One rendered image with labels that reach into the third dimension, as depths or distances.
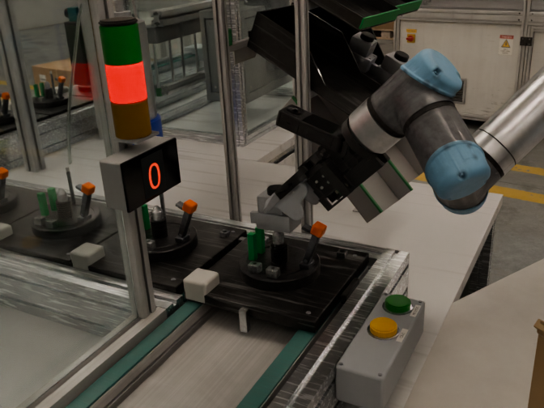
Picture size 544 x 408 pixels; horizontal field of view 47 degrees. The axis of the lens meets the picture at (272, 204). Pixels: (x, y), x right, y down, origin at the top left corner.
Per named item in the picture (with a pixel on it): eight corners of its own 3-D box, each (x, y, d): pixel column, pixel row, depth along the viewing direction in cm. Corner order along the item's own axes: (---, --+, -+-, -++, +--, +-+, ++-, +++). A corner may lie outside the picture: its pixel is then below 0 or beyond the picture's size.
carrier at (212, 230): (247, 238, 126) (243, 180, 121) (176, 298, 106) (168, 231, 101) (150, 219, 136) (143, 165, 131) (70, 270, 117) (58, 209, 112)
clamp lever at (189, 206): (189, 235, 118) (198, 203, 114) (183, 240, 116) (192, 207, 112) (174, 226, 119) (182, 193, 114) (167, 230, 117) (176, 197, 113)
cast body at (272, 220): (301, 223, 106) (299, 184, 103) (290, 234, 102) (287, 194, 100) (258, 217, 110) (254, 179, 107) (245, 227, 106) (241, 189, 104)
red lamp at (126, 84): (155, 95, 87) (150, 60, 85) (131, 104, 83) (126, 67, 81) (126, 93, 89) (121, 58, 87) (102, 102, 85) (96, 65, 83)
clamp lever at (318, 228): (314, 261, 106) (328, 225, 102) (309, 266, 105) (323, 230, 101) (295, 251, 107) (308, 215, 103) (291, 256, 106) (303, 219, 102)
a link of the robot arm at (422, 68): (444, 86, 78) (415, 36, 82) (382, 138, 85) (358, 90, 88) (477, 97, 84) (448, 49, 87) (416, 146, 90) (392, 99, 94)
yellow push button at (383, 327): (400, 331, 94) (401, 320, 94) (392, 346, 91) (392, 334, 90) (375, 325, 96) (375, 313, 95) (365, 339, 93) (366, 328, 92)
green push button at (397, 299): (413, 308, 100) (414, 296, 99) (405, 320, 97) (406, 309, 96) (388, 302, 102) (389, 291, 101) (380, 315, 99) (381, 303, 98)
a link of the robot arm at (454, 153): (499, 191, 85) (462, 127, 90) (493, 162, 75) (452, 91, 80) (445, 217, 87) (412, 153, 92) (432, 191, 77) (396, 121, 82)
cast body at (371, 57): (372, 68, 136) (385, 39, 131) (364, 74, 132) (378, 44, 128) (339, 50, 138) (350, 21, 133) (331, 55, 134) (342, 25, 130)
